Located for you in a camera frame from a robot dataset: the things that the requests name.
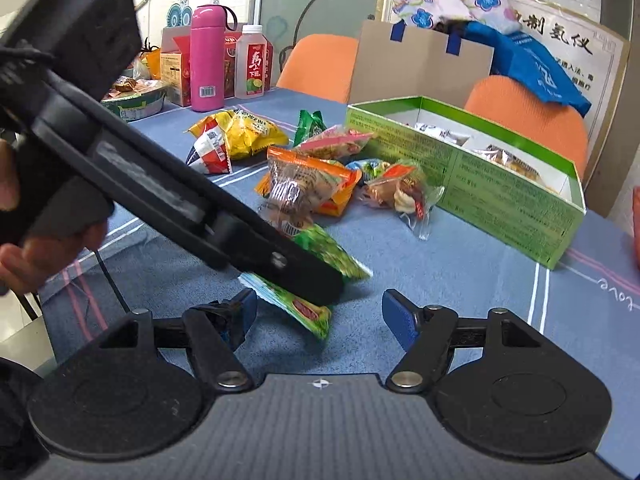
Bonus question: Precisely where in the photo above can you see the green white cardboard box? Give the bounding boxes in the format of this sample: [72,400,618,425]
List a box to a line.
[346,96,586,269]

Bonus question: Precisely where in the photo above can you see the clear orange-top nut packet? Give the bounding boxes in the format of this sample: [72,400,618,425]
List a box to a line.
[257,152,356,239]

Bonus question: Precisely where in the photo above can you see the green snack packet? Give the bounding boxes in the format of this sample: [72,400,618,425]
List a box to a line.
[239,223,373,340]

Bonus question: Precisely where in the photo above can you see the brown paper bag blue handles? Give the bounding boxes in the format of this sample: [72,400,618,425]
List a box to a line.
[348,21,494,107]

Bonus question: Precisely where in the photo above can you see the yellow chips bag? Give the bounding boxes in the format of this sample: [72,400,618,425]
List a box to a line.
[188,108,290,160]

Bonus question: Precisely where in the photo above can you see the small clear red candy packet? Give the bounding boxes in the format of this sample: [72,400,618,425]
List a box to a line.
[358,159,445,240]

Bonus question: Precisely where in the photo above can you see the red white blue snack packet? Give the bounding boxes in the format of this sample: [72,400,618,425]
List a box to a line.
[186,124,232,176]

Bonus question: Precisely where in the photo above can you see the white im snack packet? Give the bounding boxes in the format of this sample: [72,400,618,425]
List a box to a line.
[413,122,472,148]

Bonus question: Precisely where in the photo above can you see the orange chair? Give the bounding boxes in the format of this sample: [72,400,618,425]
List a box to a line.
[277,34,358,104]
[464,75,588,179]

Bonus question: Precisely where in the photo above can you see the green instant noodle bowl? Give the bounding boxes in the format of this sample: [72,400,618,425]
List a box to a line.
[101,76,166,122]

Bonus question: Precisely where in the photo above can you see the pink thermos bottle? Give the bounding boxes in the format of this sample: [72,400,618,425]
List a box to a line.
[190,4,238,112]

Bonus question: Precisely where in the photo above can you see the right orange chair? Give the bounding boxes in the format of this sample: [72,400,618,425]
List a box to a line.
[464,75,588,179]

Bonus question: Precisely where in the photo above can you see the blue green small packet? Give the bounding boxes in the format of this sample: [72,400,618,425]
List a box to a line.
[346,158,392,185]

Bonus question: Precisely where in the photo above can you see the person's left hand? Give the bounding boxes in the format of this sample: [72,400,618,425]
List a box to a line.
[1,141,107,295]

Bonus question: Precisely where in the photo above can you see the dark clear snack packet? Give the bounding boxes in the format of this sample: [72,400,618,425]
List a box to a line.
[471,144,542,184]

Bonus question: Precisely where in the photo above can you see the pink peanut snack packet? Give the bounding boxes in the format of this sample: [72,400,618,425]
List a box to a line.
[293,125,375,160]

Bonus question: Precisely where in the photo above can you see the blue tablecloth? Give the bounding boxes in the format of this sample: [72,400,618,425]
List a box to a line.
[37,86,640,478]

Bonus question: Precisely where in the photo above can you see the blue fabric bag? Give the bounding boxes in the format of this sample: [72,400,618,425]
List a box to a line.
[454,22,591,117]

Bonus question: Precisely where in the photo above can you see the small green candy packet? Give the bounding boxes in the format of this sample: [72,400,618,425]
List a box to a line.
[293,110,326,146]

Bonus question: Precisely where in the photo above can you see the left orange chair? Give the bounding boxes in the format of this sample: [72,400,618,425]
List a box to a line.
[277,34,358,104]

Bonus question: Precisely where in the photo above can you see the orange apple chips packet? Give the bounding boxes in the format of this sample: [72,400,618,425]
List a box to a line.
[254,145,364,219]

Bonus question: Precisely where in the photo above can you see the red orange snack carton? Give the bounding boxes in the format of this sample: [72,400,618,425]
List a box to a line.
[160,23,243,107]

